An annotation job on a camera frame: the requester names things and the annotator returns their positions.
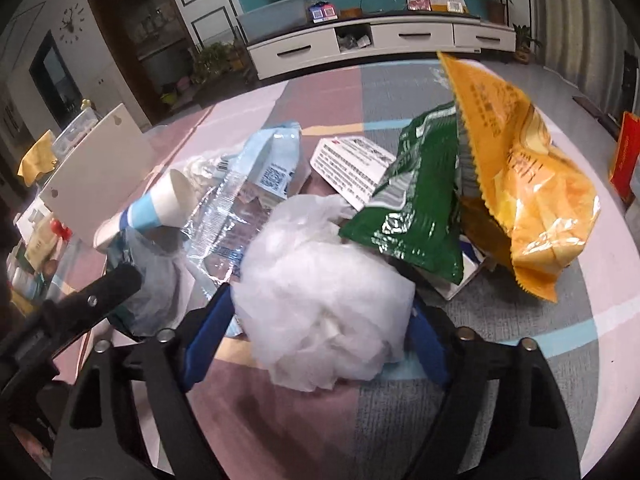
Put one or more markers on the white framed card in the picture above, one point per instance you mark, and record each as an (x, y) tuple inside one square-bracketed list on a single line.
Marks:
[(447, 2)]

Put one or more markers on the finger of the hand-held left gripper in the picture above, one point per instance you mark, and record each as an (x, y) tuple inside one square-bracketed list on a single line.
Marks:
[(90, 302)]

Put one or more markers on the black wall clock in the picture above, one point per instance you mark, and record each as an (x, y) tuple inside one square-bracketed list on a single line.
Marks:
[(72, 22)]

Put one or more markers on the white plastic bag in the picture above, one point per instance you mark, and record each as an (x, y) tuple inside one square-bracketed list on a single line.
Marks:
[(320, 285)]

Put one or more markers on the white blue cardboard box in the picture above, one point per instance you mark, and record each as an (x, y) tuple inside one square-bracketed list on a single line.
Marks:
[(462, 272)]

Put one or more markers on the green snack packet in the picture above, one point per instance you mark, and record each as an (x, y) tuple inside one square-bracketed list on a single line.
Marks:
[(420, 210)]

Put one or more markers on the white television cabinet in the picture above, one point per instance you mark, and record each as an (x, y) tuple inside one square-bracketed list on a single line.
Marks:
[(300, 50)]

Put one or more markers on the yellow cloth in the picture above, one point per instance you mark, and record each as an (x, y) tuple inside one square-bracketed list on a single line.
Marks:
[(37, 157)]

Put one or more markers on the white board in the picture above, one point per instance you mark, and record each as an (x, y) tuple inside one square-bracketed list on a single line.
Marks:
[(100, 180)]

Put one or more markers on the small potted plant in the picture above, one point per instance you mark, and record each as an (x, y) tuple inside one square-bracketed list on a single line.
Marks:
[(526, 45)]

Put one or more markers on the blue pink sign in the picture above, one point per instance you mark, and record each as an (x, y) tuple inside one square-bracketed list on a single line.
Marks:
[(321, 12)]

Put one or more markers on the red cardboard box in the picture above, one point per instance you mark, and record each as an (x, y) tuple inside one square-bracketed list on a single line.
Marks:
[(625, 160)]

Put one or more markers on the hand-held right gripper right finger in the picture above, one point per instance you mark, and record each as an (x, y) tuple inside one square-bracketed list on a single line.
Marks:
[(430, 350)]

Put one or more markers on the pink card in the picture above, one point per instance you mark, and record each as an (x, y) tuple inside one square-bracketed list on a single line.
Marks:
[(419, 3)]

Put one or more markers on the yellow potato chip bag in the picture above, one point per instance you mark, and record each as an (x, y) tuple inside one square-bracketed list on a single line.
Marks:
[(530, 185)]

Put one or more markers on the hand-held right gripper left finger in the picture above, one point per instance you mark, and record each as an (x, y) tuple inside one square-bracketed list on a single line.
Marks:
[(207, 330)]

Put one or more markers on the plaid striped blanket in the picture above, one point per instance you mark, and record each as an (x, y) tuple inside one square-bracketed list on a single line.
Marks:
[(300, 435)]

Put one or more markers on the white medicine box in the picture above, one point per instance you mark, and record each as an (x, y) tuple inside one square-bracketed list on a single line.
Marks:
[(350, 170)]

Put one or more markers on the clear storage box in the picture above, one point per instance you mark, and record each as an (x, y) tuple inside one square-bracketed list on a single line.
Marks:
[(72, 135)]

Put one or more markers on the blue storage box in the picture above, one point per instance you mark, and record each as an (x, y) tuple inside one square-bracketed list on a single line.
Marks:
[(272, 20)]

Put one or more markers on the crushed clear plastic bottle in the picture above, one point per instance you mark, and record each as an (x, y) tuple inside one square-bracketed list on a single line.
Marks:
[(225, 225)]

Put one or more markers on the blue striped paper cup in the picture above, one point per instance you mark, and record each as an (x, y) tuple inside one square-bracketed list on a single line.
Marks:
[(165, 205)]

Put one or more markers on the bushy potted plant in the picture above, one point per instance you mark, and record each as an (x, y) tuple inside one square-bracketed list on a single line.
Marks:
[(215, 62)]

